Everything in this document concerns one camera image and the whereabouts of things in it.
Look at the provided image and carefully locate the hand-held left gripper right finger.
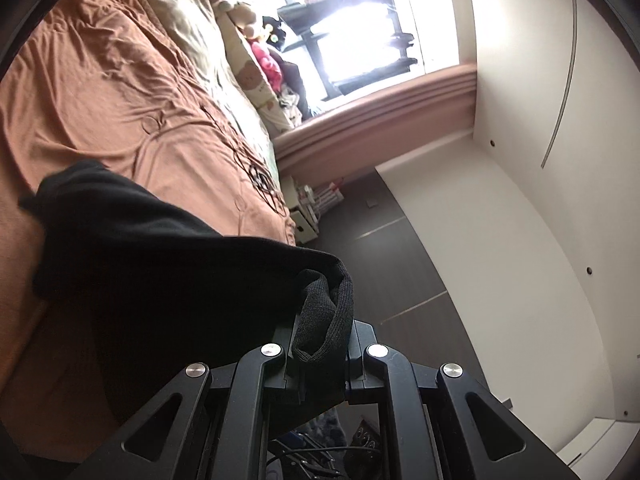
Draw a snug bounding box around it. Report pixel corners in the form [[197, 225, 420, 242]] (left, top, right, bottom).
[[345, 320, 581, 480]]

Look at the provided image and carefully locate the long dark hanging garment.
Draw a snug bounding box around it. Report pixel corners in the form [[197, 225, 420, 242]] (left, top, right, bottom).
[[277, 0, 403, 26]]

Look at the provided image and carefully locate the pink plush toy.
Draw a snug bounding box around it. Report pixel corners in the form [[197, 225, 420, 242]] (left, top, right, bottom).
[[250, 40, 283, 88]]

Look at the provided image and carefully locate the black and white plush toy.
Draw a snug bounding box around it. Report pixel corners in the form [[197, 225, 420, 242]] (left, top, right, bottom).
[[262, 15, 291, 51]]

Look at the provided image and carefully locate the white nightstand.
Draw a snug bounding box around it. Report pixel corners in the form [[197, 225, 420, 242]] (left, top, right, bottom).
[[280, 175, 321, 246]]

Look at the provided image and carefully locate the orange blanket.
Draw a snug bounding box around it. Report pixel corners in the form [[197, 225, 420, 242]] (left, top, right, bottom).
[[0, 0, 296, 406]]

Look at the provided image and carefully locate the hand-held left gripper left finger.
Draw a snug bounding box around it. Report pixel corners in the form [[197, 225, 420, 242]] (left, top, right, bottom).
[[65, 322, 306, 480]]

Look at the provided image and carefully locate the black sweatshirt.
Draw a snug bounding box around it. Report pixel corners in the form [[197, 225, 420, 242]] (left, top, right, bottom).
[[17, 160, 356, 461]]

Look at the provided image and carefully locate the beige plush toy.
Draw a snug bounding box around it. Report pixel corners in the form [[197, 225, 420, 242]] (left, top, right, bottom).
[[215, 0, 261, 41]]

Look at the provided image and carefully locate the beige bed sheet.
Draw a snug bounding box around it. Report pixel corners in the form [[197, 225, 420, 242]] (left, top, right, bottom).
[[127, 0, 276, 171]]

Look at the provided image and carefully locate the white rack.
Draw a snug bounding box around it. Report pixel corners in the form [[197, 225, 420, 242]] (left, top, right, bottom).
[[312, 180, 346, 211]]

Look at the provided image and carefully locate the bear print window cushion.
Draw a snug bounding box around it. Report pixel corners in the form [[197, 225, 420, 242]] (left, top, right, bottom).
[[220, 10, 296, 133]]

